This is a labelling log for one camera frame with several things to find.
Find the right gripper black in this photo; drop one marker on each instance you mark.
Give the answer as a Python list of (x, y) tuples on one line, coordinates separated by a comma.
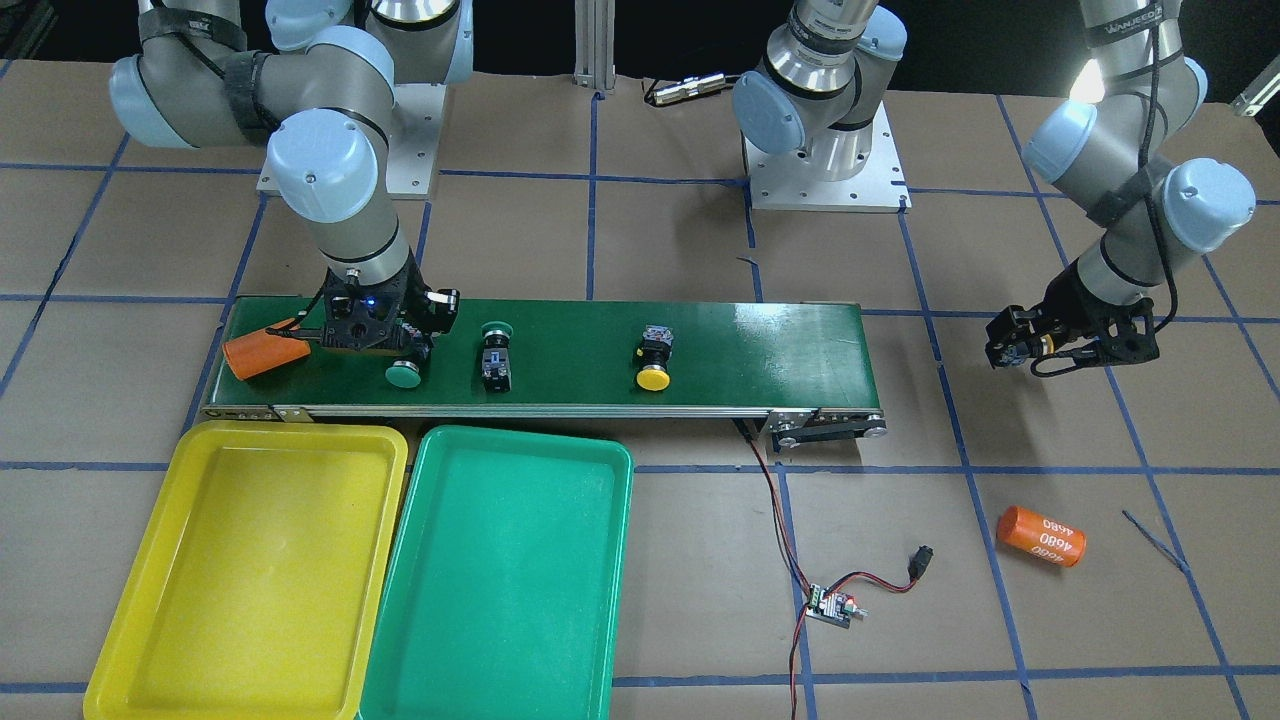
[(437, 303)]

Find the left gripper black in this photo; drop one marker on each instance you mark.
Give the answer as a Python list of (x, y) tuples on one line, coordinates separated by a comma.
[(1067, 305)]

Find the green push button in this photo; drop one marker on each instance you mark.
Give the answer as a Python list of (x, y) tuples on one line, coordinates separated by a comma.
[(494, 357), (407, 370)]

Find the plain orange cylinder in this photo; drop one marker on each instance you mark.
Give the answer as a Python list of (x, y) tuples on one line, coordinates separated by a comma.
[(258, 352)]

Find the orange cylinder with 4680 print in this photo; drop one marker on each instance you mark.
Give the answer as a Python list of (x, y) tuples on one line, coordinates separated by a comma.
[(1049, 540)]

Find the yellow push button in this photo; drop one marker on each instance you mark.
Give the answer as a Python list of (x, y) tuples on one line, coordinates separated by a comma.
[(653, 352), (1024, 349)]

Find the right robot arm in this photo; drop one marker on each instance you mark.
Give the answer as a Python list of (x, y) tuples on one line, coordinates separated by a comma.
[(197, 84)]

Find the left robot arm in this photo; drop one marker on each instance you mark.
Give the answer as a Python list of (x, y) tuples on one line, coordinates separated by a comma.
[(821, 80)]

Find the green conveyor belt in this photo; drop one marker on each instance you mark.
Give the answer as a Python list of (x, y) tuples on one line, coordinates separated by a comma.
[(804, 369)]

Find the yellow plastic tray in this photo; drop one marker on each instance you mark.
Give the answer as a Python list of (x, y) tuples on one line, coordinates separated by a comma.
[(256, 586)]

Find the green plastic tray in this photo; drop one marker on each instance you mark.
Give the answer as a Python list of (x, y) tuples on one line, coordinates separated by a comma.
[(503, 588)]

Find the motor speed controller board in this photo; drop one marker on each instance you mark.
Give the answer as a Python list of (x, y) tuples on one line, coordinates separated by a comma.
[(832, 607)]

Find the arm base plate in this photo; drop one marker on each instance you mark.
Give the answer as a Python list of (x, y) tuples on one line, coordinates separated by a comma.
[(337, 146), (858, 171)]

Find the aluminium frame post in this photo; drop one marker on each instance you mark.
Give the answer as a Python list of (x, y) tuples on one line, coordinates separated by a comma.
[(595, 21)]

